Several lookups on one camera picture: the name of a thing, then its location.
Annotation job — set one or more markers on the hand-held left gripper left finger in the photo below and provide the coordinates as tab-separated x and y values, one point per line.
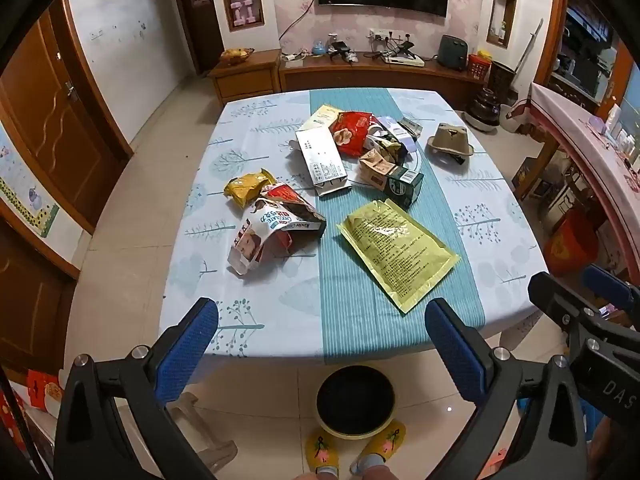
192	340

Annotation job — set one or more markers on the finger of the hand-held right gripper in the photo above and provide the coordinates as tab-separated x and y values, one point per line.
552	300
607	285

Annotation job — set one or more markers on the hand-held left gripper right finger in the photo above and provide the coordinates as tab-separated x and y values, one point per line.
455	350

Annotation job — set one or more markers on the yellow-green foil pouch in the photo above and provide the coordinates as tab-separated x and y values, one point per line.
400	255

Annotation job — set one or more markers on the round trash bin yellow rim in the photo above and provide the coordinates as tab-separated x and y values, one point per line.
355	400

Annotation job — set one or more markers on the dark green box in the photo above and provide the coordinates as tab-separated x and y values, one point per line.
402	187

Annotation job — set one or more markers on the red snack bag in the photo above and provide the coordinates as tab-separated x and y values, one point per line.
350	132

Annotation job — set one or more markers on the long cream box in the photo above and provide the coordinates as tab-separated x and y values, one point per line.
322	117

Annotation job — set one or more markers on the white plastic stool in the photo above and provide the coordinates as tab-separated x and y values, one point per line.
210	440

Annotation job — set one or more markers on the person's right yellow slipper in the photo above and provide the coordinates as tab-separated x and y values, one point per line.
382	442

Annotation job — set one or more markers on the white brown chocolate carton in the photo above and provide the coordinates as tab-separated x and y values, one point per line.
260	240

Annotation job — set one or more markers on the pink covered table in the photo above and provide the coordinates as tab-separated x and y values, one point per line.
595	160

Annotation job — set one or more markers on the person's right leg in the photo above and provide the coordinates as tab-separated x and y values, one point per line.
372	470

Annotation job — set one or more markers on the person's leg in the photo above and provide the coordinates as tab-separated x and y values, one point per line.
372	470
327	474

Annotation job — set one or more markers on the yellow snack bag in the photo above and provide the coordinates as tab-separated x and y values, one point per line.
245	187

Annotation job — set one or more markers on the red gift box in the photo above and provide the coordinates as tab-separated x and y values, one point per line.
40	392

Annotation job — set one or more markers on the wooden door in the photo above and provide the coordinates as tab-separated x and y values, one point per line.
30	300
60	125

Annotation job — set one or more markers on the person's left leg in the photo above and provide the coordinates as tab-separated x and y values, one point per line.
327	474

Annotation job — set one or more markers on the dark round pot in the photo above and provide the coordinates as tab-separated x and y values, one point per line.
482	110

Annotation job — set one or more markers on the white flat carton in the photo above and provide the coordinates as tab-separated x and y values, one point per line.
320	160

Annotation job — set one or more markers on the white purple box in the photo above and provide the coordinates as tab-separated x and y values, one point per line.
400	134

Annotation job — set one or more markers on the red basket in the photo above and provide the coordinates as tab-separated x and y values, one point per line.
479	66

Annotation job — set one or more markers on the small wooden side cabinet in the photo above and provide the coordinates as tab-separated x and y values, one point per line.
245	80

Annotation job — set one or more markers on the dark grey appliance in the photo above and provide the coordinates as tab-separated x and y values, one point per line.
452	51

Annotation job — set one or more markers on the white set-top box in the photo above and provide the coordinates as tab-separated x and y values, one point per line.
404	60

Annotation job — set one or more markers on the fruit bowl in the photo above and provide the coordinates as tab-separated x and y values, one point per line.
236	56

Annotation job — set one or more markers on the wooden television cabinet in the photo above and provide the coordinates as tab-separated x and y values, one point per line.
350	77

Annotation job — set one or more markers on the pink dumbbells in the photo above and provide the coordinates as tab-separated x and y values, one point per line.
243	14

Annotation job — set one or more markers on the children's wall chart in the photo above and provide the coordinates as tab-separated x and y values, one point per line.
27	195

